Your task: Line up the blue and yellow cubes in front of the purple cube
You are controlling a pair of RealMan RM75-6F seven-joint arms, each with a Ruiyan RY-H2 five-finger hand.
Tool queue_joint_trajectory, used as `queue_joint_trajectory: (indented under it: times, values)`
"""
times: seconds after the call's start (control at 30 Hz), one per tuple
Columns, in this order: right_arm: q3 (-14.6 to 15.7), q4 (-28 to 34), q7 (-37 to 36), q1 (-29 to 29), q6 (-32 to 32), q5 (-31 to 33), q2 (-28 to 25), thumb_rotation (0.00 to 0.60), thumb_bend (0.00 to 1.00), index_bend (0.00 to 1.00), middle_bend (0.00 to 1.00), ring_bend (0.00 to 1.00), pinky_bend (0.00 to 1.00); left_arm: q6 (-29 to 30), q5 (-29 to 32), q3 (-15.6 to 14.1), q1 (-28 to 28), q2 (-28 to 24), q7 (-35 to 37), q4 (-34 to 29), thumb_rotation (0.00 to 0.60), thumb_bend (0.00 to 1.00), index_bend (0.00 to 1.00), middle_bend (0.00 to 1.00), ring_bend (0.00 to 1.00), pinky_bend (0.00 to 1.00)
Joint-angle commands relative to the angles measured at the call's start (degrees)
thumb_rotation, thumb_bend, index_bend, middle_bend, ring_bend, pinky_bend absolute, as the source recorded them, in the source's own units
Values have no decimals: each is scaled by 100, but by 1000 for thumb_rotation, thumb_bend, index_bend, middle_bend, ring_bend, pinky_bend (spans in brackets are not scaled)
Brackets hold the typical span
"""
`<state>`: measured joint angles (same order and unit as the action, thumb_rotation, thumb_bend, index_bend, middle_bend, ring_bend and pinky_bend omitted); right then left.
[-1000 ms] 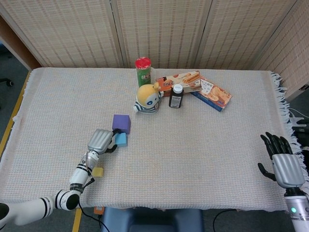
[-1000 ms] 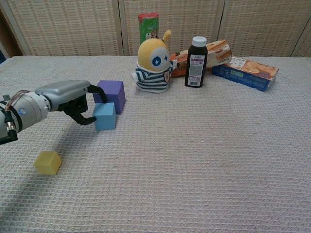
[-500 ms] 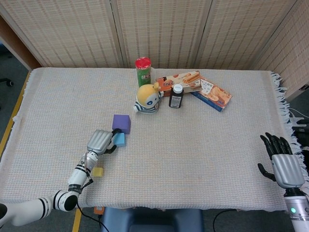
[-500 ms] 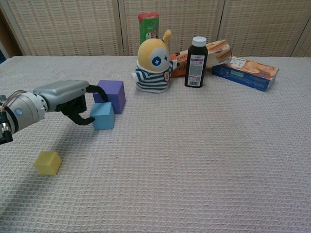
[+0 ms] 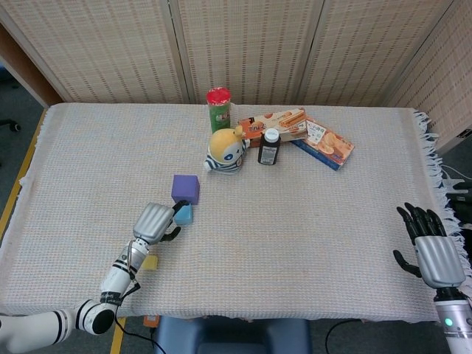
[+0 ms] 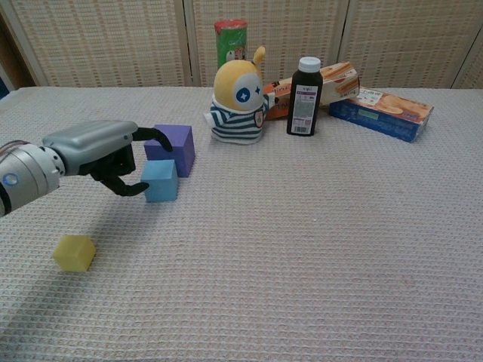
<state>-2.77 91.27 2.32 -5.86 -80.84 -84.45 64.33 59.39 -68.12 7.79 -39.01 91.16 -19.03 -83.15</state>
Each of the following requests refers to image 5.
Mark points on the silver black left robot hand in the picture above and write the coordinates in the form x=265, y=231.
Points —
x=153, y=221

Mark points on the medium light blue foam cube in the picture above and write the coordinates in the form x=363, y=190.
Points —
x=185, y=216

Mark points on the black office chair caster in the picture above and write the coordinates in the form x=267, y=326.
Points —
x=14, y=127

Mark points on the dark juice bottle white cap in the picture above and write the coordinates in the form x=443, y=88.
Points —
x=269, y=151

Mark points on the dark blue padded seat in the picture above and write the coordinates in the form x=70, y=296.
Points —
x=232, y=335

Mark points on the small yellow foam cube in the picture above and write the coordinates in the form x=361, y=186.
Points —
x=152, y=264

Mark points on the brown wooden board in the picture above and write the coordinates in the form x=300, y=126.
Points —
x=22, y=70

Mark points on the yellow plush toy striped shirt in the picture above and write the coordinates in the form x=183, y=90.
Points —
x=221, y=147

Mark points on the beige woven folding screen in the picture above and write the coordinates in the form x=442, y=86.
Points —
x=258, y=48

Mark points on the large purple foam cube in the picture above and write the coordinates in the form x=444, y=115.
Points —
x=184, y=188

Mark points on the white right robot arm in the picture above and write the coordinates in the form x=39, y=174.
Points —
x=455, y=324

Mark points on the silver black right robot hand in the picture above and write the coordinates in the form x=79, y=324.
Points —
x=439, y=258

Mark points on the blue biscuit box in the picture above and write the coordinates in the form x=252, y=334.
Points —
x=332, y=147

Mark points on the orange wafer snack box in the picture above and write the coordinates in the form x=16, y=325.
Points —
x=280, y=121

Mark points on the white woven tablecloth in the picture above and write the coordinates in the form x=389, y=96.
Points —
x=295, y=221

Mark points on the small orange box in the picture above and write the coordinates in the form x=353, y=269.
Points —
x=151, y=321

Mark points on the green chips can red lid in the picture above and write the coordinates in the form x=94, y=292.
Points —
x=219, y=110

